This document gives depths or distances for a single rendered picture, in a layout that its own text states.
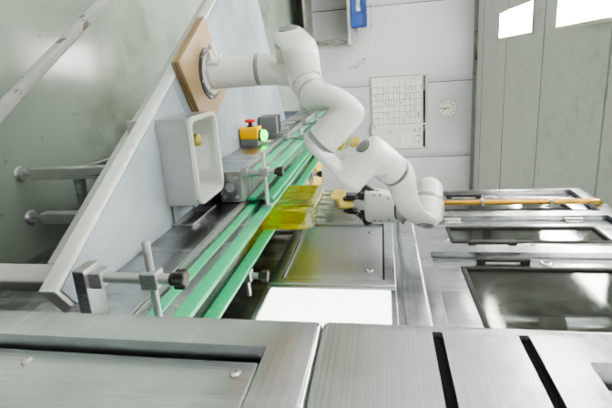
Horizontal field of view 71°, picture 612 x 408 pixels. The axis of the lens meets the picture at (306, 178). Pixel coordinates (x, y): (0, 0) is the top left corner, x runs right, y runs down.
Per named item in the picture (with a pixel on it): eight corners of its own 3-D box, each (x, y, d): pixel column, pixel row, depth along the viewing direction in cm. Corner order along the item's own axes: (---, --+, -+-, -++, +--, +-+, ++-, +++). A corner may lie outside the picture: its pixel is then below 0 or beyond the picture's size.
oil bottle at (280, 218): (246, 229, 130) (315, 229, 126) (244, 212, 128) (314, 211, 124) (251, 223, 135) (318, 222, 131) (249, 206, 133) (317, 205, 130)
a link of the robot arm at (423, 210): (382, 158, 115) (423, 192, 127) (373, 201, 110) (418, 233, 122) (409, 152, 109) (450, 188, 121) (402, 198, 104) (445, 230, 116)
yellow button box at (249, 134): (239, 146, 165) (258, 146, 163) (238, 127, 163) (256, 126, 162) (245, 143, 171) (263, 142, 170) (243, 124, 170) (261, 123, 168)
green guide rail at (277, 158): (245, 177, 128) (270, 176, 127) (245, 174, 128) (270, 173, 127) (321, 111, 295) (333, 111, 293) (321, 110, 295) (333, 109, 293)
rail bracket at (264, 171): (243, 209, 126) (285, 209, 124) (238, 153, 122) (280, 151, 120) (247, 205, 129) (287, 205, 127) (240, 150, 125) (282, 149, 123)
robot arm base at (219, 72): (193, 55, 121) (246, 50, 118) (206, 35, 130) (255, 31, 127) (209, 102, 131) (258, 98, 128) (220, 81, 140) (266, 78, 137)
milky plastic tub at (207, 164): (169, 207, 109) (201, 207, 108) (156, 119, 103) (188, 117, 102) (197, 188, 126) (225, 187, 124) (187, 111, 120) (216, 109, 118)
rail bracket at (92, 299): (54, 347, 66) (189, 354, 62) (29, 247, 62) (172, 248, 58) (75, 328, 71) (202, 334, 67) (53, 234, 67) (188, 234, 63)
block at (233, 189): (220, 203, 127) (242, 203, 126) (216, 172, 125) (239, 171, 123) (224, 199, 130) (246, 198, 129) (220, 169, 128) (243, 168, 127)
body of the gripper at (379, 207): (403, 219, 135) (369, 217, 139) (403, 188, 132) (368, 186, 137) (399, 228, 128) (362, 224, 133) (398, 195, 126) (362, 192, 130)
